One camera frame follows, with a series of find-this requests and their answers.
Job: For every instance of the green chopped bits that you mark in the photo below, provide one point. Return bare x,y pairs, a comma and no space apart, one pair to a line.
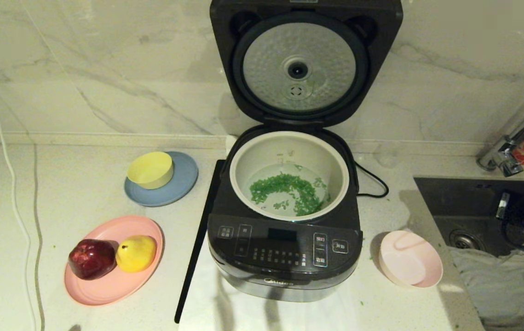
285,186

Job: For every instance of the black rice cooker lid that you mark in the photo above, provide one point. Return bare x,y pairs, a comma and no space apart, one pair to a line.
298,27

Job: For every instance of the pink bowl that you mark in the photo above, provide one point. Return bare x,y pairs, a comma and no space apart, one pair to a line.
409,262

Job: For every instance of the white inner pot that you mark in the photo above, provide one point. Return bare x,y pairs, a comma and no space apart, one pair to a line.
289,151

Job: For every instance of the black rice cooker body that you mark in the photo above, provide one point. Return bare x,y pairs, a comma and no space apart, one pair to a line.
285,271

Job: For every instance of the yellow bowl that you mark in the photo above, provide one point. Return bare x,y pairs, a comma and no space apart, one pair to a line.
151,170

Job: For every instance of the blue plate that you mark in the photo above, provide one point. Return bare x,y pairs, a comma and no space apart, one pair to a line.
181,186

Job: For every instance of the yellow pear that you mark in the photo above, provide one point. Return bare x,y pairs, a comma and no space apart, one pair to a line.
136,254

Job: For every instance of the pink plate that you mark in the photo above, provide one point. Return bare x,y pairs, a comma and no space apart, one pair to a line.
114,289

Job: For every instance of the red apple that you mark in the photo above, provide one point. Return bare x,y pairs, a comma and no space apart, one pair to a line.
91,259

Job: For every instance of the dark steel sink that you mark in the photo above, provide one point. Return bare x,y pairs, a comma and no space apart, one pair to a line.
464,202

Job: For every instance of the chrome faucet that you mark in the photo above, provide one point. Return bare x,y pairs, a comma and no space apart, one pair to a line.
503,158

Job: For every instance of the grey rag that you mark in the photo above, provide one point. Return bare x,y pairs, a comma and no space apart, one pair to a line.
505,289

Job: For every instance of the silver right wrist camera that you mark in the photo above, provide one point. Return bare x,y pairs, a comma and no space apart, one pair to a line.
502,205

